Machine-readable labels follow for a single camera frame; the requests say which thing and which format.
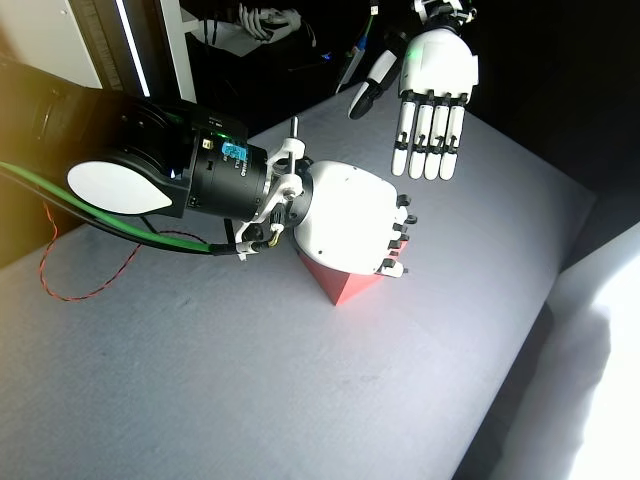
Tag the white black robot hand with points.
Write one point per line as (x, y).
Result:
(350, 220)
(440, 65)

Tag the white frame post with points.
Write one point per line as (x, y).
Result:
(177, 50)

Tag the white light strip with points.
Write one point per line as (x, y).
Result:
(132, 50)

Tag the grey table cloth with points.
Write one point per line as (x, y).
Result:
(200, 375)

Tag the white cabinet panel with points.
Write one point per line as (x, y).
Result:
(45, 35)

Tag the black backdrop cloth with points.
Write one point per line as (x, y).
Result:
(550, 100)

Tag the grey adapter box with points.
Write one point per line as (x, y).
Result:
(352, 65)

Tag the red box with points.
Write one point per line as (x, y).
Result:
(340, 285)

